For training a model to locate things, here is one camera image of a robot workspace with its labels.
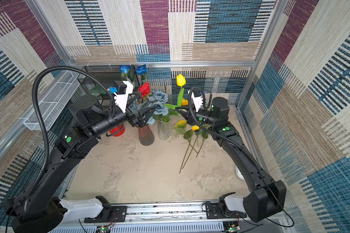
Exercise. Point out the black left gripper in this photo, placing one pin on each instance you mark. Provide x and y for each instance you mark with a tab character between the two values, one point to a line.
134	121

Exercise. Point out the grey blue rose bouquet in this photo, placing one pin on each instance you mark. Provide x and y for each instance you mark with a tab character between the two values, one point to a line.
156	98

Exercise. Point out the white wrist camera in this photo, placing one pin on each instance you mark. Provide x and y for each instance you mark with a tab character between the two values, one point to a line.
120	91
197	99

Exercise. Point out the clear glass vase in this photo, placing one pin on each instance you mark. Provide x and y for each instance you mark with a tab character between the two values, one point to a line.
163	130

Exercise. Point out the large yellow sunflower stem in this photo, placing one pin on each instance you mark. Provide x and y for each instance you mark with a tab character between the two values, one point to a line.
189	148

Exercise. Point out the white round puck device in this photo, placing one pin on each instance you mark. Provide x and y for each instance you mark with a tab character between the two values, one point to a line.
239	174

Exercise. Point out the small yellow sunflower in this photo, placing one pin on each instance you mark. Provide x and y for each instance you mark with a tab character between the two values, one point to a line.
184	102

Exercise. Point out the dark ribbed glass vase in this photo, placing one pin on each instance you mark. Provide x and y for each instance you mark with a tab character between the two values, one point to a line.
146	136

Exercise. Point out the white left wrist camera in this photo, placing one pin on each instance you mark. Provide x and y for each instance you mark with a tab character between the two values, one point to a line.
120	91

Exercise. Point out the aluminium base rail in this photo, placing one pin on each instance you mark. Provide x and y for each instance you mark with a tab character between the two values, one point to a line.
177	217

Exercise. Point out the tall yellow sunflower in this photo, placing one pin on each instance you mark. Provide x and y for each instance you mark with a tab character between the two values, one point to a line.
194	142

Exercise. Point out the red rose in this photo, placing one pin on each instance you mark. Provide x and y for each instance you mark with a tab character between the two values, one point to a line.
144	89

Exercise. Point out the blue rose pair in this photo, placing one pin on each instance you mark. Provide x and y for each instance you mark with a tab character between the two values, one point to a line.
136	76

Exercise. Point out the white wire mesh tray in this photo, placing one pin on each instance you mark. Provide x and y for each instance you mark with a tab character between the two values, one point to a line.
57	96

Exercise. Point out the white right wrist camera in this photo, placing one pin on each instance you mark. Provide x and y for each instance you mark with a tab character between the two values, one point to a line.
197	99

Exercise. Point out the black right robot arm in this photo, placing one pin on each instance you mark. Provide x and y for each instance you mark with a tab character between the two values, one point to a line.
267	196

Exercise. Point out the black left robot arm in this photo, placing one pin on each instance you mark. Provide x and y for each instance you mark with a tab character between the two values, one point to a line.
36	209

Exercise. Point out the red pen cup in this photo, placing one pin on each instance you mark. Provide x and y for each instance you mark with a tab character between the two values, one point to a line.
117	131

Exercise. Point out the yellow sunflower bouquet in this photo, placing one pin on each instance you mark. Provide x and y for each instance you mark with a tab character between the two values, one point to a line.
204	136

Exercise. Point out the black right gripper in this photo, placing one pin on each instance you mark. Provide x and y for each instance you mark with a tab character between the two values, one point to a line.
189	115

